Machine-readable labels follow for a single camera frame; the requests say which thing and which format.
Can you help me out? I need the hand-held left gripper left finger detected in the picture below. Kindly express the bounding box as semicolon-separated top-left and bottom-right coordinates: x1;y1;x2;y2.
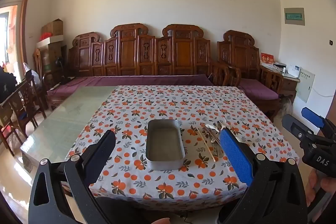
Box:
28;130;116;224

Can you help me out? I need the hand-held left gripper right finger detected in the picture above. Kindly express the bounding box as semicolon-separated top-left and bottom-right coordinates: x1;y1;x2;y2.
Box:
218;128;308;224

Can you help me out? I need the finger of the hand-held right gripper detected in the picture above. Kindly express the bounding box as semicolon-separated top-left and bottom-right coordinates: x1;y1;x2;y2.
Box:
301;107;336;136
282;114;315;141

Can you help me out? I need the metal tin box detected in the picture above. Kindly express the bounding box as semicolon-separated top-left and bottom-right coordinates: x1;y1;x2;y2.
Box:
146;119;185;170

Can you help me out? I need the person's right hand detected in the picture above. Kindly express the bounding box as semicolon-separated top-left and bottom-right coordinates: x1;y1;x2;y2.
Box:
306;170;336;214

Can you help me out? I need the grey fluffy object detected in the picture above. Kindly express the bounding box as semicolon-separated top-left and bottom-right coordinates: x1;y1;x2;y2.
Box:
280;97;293;116

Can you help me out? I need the wooden side table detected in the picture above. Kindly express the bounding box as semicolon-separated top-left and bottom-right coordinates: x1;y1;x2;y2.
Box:
278;70;300;98

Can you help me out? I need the white telephone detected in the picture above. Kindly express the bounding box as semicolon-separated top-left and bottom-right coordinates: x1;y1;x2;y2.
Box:
284;64;301;79

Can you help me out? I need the square purple seat cushion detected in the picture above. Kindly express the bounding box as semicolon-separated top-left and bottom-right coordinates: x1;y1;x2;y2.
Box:
238;79;279;101

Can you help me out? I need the red gift box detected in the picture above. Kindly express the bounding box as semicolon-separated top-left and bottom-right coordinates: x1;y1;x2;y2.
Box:
260;52;275;68

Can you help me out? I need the orange print tablecloth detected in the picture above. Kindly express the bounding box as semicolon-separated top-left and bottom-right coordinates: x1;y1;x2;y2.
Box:
64;85;300;211

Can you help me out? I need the long purple sofa cushion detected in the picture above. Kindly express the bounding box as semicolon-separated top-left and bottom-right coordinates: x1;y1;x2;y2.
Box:
47;74;214;99

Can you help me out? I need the carved wooden armchair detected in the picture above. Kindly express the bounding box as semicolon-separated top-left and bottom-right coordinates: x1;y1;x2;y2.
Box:
217;30;284;123
33;48;69;110

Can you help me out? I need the wooden dining chair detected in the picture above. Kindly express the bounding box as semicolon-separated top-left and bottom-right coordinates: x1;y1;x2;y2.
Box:
8;77;48;141

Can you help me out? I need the black desk lamp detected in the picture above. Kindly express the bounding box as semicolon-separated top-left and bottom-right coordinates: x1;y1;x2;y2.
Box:
54;56;72;83

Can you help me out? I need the long carved wooden sofa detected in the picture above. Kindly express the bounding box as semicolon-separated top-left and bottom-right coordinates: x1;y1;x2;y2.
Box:
68;23;229;111

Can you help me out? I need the clear plastic bag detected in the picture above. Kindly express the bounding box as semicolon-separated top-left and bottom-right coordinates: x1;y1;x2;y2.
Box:
23;63;40;88

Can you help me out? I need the stack of cardboard boxes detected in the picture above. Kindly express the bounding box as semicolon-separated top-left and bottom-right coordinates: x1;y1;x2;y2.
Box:
39;43;67;78

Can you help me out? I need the black bag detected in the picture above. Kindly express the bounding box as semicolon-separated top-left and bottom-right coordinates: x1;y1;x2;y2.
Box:
0;67;18;104

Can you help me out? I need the white lidded box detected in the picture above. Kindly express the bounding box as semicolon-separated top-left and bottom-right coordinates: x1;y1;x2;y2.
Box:
36;35;65;49

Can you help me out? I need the brown cardboard box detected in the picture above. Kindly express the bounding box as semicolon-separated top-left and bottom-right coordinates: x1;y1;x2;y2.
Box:
41;19;64;37

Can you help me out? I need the white wall distribution box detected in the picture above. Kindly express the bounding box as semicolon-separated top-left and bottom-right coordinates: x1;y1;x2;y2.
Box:
297;68;315;103

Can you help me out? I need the green wall panel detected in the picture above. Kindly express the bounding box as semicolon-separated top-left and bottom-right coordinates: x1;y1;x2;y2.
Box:
284;7;306;26

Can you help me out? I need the wooden window frame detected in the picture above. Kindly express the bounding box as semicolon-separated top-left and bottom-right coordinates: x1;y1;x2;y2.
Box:
0;0;35;75

